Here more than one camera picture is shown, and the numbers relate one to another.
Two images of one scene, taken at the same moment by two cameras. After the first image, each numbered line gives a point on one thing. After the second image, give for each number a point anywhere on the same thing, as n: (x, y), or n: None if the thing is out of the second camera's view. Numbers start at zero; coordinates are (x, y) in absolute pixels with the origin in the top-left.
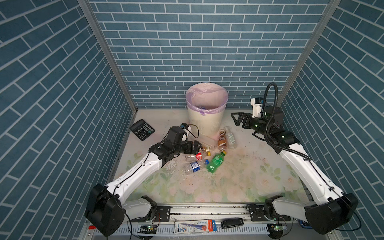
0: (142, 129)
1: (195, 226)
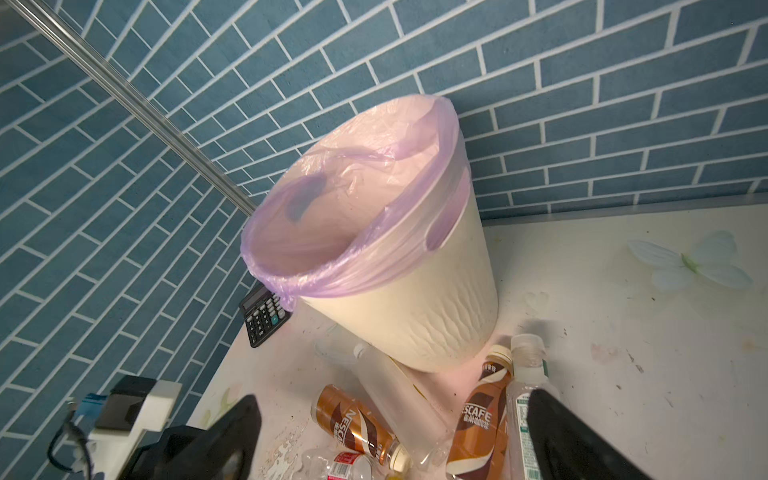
0: (263, 311)
1: None
